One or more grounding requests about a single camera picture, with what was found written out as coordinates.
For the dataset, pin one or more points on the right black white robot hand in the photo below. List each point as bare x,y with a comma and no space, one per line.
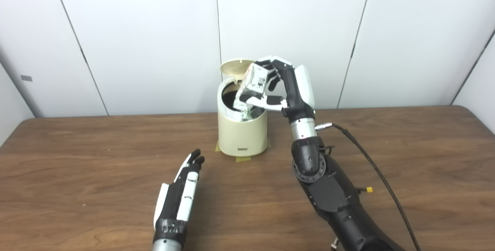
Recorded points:
297,92

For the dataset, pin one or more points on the white green milk carton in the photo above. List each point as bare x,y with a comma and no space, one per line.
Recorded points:
253,82

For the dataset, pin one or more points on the round cream bin lid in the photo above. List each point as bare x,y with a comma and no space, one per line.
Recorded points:
234,67

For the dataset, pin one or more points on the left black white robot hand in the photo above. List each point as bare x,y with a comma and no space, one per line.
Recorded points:
178,200

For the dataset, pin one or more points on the cream-colored bin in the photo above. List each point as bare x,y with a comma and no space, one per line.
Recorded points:
241,137

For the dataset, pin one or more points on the small gray wall label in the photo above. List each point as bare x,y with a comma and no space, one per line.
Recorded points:
26,78

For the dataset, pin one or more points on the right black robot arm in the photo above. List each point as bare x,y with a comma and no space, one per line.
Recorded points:
328,193

